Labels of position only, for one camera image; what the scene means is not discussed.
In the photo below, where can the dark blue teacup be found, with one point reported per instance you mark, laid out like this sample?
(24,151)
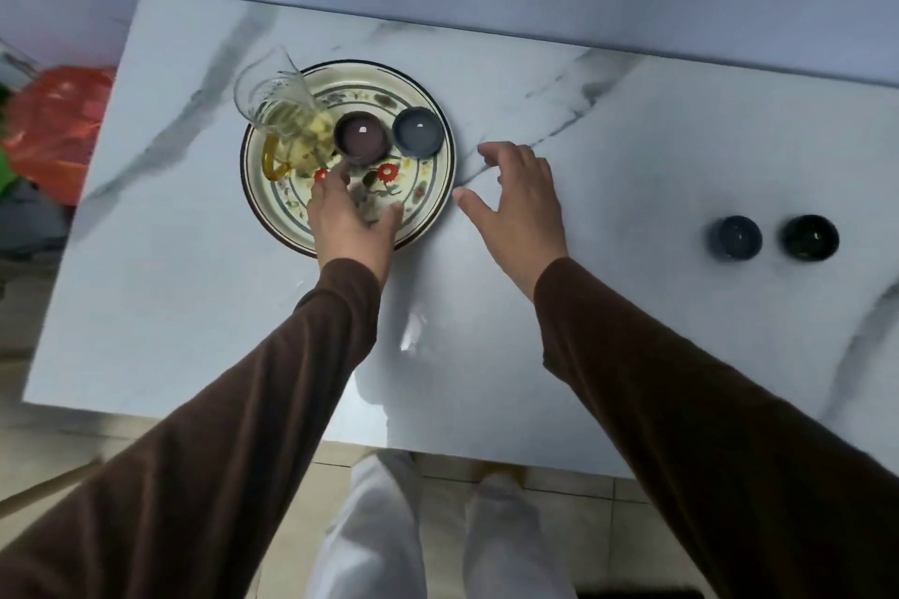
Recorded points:
(735,238)

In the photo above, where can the person's left hand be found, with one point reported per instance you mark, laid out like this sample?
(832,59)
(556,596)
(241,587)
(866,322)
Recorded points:
(344,233)

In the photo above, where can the person's leg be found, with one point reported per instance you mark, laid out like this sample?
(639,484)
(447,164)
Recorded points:
(372,535)
(513,542)

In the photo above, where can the glass tea pitcher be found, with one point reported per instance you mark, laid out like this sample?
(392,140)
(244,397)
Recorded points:
(281,114)

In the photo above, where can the maroon teacup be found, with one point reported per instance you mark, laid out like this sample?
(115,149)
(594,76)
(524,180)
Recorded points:
(362,137)

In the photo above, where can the person's right forearm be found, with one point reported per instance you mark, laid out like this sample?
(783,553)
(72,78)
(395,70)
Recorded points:
(702,444)

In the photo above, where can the orange plastic bag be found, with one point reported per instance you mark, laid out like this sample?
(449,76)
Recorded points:
(56,128)

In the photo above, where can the light blue teacup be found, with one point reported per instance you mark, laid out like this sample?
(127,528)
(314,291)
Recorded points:
(418,132)

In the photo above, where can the clear plastic wrap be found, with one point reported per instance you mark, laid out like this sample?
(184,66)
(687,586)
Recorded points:
(14,61)

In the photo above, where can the grey cloth bag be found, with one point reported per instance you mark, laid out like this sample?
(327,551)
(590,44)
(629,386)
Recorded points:
(28,219)

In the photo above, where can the person's right hand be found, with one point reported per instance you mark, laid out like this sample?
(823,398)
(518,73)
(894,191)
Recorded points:
(527,219)

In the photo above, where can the person's right leg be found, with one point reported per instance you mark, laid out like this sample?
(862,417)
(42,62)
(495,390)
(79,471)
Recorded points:
(513,542)

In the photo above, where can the person's left leg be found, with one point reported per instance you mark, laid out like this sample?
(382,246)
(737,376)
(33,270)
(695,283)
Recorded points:
(372,535)

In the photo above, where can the person's left forearm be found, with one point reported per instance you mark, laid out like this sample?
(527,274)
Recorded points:
(211,465)

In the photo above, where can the white marble table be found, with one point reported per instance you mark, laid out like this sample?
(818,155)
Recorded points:
(175,283)

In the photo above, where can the dark green teacup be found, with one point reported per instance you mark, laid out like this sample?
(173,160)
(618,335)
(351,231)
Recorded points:
(810,238)

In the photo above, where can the floral ceramic tray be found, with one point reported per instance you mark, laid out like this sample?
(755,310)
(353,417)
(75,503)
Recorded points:
(418,198)

